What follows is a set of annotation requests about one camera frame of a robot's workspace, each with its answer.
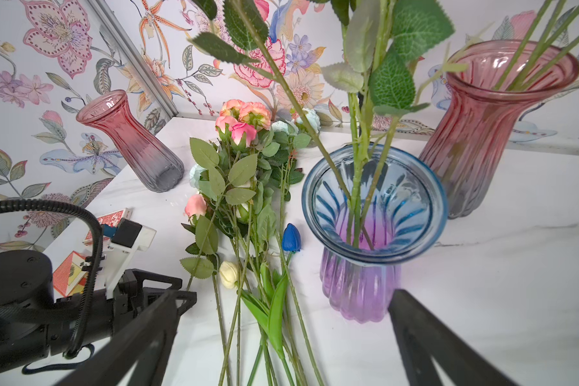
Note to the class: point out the coral pink rose stem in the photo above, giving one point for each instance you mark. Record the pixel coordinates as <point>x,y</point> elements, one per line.
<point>383,42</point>

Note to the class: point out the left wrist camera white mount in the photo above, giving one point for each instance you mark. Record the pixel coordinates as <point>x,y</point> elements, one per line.
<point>129,238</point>

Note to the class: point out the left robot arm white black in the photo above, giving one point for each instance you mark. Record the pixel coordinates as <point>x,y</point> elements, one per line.
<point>33,323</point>

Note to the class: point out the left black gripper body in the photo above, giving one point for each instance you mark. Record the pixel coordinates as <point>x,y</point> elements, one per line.
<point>138,289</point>

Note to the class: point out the smoky pink glass vase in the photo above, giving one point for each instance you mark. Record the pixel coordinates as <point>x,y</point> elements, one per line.
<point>156,166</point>

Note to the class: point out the purple blue glass vase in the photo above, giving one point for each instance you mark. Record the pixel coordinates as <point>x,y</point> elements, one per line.
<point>407,215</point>

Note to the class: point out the orange red card box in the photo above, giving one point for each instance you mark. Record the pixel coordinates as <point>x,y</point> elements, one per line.
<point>70,278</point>

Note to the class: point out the large pink rose stem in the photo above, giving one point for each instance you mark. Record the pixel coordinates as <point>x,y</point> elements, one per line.
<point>294,41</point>

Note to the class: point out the pink flower bouquet green stems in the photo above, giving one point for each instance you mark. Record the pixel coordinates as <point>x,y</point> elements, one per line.
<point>242,180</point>

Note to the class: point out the red playing card box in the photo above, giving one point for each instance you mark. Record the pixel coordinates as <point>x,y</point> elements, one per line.
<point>112,219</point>

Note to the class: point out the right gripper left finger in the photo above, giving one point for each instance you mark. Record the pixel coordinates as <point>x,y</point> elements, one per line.
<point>141,350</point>

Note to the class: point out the green stem with leaves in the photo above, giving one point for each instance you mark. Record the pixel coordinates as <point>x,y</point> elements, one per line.
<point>540,43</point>

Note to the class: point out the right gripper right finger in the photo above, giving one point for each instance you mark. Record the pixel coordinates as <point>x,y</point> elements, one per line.
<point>424,341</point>

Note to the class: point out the red glass vase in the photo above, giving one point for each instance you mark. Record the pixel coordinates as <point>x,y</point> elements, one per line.
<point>468,143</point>

